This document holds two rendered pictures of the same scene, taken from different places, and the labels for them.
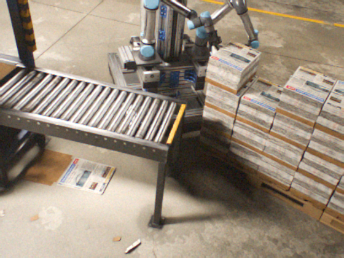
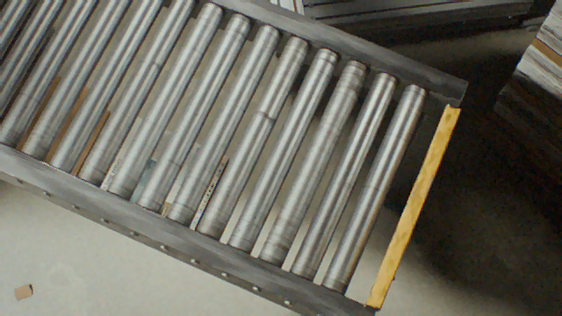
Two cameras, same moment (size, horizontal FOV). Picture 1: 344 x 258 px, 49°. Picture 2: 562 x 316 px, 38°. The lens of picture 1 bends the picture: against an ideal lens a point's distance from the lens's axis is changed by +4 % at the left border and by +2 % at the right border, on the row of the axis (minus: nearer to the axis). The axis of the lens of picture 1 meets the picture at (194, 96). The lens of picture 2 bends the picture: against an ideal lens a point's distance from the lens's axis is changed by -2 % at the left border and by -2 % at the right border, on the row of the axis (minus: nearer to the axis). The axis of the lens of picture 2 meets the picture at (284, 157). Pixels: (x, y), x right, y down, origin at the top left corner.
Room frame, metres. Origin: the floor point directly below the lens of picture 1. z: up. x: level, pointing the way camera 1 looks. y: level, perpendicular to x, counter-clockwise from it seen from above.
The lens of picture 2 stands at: (1.45, 0.23, 2.36)
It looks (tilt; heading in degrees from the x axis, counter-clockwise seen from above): 72 degrees down; 15
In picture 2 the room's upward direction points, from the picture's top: 1 degrees clockwise
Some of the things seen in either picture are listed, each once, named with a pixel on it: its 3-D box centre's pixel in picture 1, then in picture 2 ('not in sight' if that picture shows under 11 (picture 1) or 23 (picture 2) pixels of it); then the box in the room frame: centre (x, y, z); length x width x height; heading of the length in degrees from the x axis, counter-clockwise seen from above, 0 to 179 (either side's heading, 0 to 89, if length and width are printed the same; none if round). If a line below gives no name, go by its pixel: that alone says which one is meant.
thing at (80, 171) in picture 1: (88, 174); (151, 174); (2.02, 0.78, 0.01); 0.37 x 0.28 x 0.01; 83
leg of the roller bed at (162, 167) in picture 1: (160, 193); not in sight; (1.68, 0.14, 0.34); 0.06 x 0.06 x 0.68; 83
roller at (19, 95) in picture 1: (25, 90); not in sight; (2.07, 1.20, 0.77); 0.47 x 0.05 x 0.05; 173
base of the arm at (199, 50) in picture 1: (200, 46); not in sight; (2.92, 0.01, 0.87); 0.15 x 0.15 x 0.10
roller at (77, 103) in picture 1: (78, 102); (83, 63); (2.02, 0.81, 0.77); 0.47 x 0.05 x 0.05; 173
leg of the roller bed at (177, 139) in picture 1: (177, 145); (415, 156); (2.17, 0.08, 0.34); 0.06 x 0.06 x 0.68; 83
